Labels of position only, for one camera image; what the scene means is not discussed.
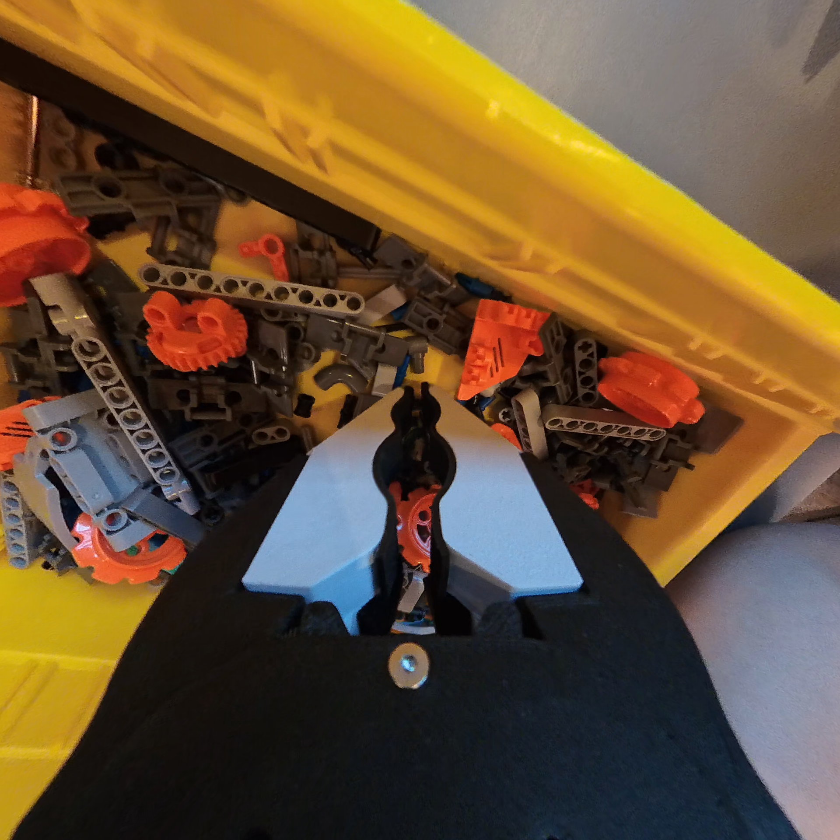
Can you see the medium grey beam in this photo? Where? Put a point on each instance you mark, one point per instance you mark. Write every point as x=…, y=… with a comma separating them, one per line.
x=554, y=420

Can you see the pile of grey building pieces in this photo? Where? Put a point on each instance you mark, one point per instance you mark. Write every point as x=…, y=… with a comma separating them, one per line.
x=223, y=400

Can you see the small orange lever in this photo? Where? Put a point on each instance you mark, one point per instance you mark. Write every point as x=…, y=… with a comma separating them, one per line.
x=248, y=248

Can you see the orange bevel gear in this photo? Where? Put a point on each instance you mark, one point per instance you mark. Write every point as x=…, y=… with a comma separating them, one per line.
x=197, y=351

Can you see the short grey beam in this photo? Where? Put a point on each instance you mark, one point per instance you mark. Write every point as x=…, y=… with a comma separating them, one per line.
x=14, y=525

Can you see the black long bar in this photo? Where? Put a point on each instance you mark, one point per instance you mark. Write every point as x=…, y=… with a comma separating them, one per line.
x=197, y=154

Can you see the orange spoked sprocket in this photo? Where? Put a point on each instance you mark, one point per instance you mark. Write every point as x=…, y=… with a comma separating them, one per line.
x=413, y=525
x=98, y=561

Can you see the light grey frame assembly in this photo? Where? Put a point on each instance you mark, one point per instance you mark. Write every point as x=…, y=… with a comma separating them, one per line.
x=72, y=453

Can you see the grey desk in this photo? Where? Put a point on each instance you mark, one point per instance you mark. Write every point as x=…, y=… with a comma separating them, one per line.
x=656, y=79

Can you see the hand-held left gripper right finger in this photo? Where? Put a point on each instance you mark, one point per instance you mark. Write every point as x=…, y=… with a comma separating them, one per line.
x=505, y=518

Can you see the long light grey beam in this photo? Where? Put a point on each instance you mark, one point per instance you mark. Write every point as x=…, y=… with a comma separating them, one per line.
x=85, y=351

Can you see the light grey axle connector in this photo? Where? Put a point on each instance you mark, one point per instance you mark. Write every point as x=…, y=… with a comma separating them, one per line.
x=62, y=305

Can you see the yellow plastic bin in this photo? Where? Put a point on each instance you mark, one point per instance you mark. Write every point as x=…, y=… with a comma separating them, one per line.
x=459, y=164

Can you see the orange slotted panel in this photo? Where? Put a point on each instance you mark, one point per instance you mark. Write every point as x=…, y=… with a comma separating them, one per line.
x=16, y=426

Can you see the orange wedge panel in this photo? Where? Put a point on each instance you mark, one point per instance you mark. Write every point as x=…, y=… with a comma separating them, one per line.
x=492, y=354

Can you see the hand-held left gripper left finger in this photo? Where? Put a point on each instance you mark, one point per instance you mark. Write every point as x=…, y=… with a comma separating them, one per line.
x=321, y=518

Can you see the long dark grey beam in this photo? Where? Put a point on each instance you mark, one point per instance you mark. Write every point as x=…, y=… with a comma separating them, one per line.
x=259, y=289

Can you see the orange wheel hub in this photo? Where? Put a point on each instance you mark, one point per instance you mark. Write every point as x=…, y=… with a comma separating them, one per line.
x=649, y=387
x=39, y=256

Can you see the small orange piece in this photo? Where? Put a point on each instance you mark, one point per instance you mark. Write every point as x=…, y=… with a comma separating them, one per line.
x=506, y=436

